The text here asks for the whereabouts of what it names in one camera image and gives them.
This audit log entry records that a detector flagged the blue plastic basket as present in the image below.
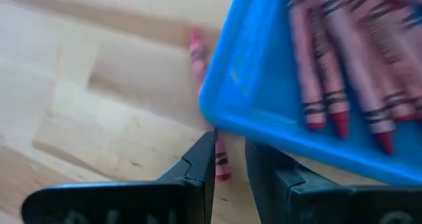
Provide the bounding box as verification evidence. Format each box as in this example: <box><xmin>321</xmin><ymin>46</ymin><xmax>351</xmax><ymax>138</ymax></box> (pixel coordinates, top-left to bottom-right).
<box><xmin>198</xmin><ymin>0</ymin><xmax>422</xmax><ymax>185</ymax></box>

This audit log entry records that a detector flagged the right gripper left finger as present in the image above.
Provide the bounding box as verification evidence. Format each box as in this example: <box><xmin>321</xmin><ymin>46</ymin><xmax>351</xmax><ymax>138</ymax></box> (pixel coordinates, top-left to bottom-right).
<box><xmin>21</xmin><ymin>130</ymin><xmax>217</xmax><ymax>224</ymax></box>

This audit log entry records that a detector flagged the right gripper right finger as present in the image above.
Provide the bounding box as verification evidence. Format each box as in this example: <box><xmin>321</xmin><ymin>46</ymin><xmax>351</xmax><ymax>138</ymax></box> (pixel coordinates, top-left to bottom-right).
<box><xmin>245</xmin><ymin>140</ymin><xmax>422</xmax><ymax>224</ymax></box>

